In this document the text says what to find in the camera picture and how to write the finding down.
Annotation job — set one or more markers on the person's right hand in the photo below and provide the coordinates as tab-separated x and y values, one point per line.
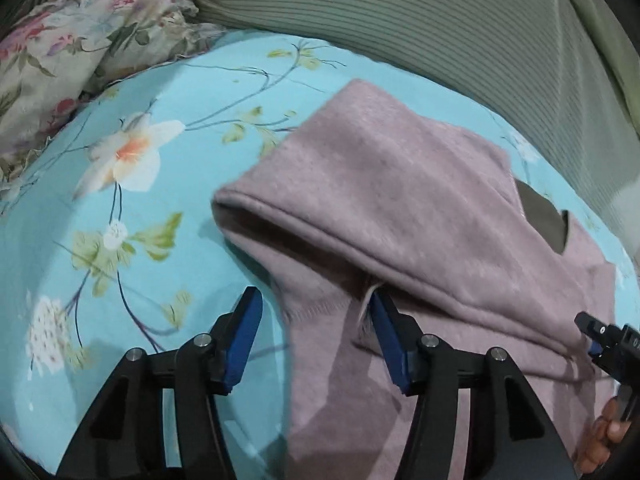
600	440

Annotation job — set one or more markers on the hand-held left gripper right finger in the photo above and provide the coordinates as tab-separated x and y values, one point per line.
387	340

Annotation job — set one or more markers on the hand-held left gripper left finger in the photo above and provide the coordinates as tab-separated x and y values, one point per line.
245	330

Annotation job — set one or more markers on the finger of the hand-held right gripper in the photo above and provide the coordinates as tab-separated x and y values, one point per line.
592	327

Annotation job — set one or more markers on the pink knit sweater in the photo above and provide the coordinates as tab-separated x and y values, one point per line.
400	185

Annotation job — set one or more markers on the floral ruffled pillow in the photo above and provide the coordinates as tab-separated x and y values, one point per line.
75	50

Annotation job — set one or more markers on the blue floral bedsheet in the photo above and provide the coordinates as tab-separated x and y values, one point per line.
175	185

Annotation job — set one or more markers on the green striped cushion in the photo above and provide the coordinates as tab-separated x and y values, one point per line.
425	20

